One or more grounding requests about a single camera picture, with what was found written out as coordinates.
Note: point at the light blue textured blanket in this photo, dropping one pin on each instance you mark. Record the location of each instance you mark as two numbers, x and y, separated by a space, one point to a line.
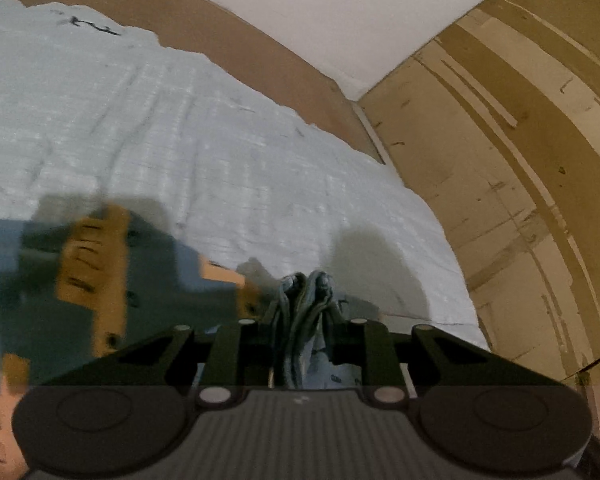
205 150

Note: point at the blue pants with orange print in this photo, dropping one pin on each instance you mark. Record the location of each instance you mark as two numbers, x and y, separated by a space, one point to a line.
45 300

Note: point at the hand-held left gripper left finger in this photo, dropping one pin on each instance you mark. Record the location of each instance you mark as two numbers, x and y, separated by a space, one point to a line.
229 355

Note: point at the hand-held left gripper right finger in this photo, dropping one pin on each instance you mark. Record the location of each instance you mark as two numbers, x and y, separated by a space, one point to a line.
375 355

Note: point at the brown wooden bed board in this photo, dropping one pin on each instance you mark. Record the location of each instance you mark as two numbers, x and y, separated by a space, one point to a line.
280 55

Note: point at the cardboard wall panel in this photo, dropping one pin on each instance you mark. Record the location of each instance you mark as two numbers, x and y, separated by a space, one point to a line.
520 185

